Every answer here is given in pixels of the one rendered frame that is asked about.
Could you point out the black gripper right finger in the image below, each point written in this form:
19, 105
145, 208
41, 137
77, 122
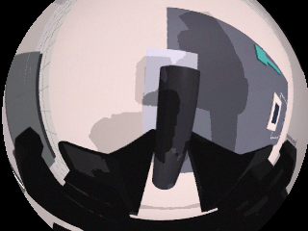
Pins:
217, 170

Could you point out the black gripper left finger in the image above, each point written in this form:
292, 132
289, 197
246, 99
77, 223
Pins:
126, 169

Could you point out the teal small trowel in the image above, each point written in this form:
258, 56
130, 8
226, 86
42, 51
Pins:
261, 56

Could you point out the peach square tile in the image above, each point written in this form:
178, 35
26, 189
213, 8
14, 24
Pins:
274, 112

